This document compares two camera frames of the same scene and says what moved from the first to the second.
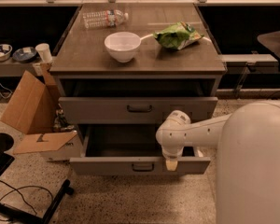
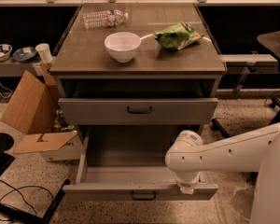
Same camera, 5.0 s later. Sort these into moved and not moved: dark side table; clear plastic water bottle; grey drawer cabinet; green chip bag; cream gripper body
Moved: cream gripper body
Not moved: grey drawer cabinet; clear plastic water bottle; green chip bag; dark side table
